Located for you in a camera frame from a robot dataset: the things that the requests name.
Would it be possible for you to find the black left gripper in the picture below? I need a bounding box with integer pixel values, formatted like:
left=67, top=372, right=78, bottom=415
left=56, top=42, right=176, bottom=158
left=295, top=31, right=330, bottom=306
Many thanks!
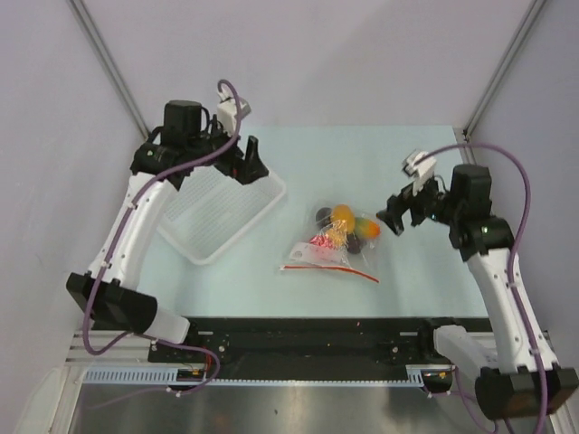
left=186, top=115, right=267, bottom=184

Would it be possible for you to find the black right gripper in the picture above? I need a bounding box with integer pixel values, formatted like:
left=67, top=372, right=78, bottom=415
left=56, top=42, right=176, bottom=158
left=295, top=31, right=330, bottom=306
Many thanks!
left=376, top=170, right=462, bottom=236

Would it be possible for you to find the orange toy fruit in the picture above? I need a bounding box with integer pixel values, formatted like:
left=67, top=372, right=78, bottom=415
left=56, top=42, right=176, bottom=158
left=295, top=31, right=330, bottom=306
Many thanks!
left=356, top=218, right=381, bottom=240

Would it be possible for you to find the dark red toy plum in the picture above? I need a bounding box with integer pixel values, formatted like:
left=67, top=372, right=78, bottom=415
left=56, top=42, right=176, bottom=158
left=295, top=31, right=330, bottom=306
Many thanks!
left=346, top=235, right=365, bottom=255

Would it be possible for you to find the yellow toy lemon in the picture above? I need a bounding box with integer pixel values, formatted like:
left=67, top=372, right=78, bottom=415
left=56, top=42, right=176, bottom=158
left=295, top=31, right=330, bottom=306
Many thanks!
left=330, top=204, right=356, bottom=232

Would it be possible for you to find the clear zip top bag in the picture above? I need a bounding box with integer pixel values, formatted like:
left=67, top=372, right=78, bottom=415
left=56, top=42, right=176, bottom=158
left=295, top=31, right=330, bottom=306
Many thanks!
left=280, top=203, right=382, bottom=283

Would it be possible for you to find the dark purple toy mangosteen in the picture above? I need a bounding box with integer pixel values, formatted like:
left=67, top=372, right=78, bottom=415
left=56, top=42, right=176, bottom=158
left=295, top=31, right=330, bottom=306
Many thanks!
left=315, top=207, right=332, bottom=228

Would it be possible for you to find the red toy apple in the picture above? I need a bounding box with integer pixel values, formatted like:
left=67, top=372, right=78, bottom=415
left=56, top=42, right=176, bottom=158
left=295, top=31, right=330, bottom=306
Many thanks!
left=309, top=232, right=339, bottom=250

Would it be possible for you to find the green orange toy mango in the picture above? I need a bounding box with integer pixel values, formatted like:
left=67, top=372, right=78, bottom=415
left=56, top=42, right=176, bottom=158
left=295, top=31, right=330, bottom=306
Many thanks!
left=354, top=217, right=370, bottom=239

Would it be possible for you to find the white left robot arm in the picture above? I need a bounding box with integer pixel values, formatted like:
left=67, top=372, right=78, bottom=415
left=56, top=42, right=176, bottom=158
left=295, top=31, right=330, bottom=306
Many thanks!
left=66, top=97, right=269, bottom=362

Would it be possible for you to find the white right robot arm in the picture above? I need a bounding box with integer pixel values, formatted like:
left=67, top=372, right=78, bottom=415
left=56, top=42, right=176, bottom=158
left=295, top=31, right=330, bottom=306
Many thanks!
left=376, top=164, right=578, bottom=420

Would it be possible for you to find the white plastic basket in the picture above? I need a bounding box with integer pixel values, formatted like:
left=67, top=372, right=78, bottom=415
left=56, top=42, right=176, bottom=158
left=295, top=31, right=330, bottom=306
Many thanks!
left=157, top=167, right=287, bottom=266

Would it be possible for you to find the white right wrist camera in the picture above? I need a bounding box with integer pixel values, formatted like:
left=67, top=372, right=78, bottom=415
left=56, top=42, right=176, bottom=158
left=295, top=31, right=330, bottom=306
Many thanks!
left=403, top=150, right=436, bottom=196

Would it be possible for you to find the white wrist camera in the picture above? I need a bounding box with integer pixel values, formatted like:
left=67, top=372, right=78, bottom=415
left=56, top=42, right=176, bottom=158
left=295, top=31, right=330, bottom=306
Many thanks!
left=403, top=150, right=436, bottom=196
left=216, top=90, right=252, bottom=137

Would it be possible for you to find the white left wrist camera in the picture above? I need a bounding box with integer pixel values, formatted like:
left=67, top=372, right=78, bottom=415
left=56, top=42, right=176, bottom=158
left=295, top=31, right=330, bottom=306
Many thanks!
left=216, top=90, right=252, bottom=137

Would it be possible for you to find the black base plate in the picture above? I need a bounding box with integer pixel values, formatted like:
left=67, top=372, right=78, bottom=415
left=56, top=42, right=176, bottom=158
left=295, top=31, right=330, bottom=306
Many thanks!
left=90, top=316, right=498, bottom=392

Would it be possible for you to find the white cable duct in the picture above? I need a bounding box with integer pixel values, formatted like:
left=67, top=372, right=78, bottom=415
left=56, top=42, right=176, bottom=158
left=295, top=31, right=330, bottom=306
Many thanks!
left=84, top=366, right=178, bottom=385

